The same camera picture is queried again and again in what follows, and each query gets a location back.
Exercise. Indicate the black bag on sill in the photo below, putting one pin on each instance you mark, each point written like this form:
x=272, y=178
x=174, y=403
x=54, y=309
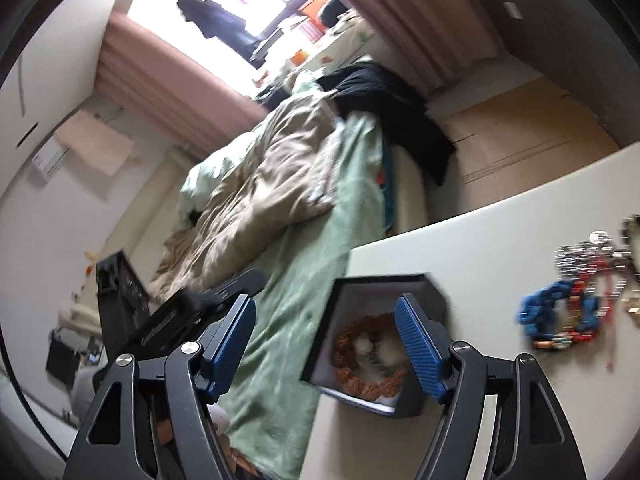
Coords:
x=331, y=12

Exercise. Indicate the hanging dark clothes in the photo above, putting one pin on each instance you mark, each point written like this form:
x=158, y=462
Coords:
x=214, y=21

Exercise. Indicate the orange cup on sill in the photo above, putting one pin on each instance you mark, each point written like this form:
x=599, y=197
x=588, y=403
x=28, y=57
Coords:
x=299, y=57

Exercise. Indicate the white wall socket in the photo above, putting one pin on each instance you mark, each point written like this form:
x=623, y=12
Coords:
x=513, y=11

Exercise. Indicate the pink curtain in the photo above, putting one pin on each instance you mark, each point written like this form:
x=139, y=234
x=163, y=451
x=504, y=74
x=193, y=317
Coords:
x=438, y=40
x=146, y=75

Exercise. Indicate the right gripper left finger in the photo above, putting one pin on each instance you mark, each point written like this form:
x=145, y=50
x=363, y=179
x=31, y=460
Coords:
x=150, y=419

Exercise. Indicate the pink curtain right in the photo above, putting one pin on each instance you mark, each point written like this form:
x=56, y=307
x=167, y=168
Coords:
x=438, y=40

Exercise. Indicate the pink curtain left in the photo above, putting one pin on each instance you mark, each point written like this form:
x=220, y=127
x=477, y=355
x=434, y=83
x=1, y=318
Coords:
x=146, y=75

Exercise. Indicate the green bed sheet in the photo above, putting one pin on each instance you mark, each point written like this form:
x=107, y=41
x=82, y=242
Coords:
x=271, y=411

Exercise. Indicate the white tissue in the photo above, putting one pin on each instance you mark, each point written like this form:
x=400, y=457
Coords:
x=380, y=358

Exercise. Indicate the person's left hand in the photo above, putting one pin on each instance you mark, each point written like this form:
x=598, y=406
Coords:
x=220, y=422

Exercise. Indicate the wall air conditioner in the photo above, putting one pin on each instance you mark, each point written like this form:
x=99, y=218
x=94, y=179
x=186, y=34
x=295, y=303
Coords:
x=48, y=158

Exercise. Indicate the black jewelry box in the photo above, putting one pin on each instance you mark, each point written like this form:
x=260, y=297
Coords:
x=366, y=305

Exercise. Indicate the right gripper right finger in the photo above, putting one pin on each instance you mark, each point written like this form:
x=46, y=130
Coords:
x=531, y=438

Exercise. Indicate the beige duvet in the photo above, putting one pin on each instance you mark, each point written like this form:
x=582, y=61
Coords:
x=240, y=199

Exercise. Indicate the black garment on bed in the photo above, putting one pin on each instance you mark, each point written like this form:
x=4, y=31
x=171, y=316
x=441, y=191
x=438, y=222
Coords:
x=401, y=111

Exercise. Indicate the silver chain jewelry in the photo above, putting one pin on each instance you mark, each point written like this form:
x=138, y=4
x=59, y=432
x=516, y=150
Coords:
x=599, y=252

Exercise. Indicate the gold flower pendant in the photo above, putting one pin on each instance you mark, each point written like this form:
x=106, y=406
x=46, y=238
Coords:
x=631, y=304

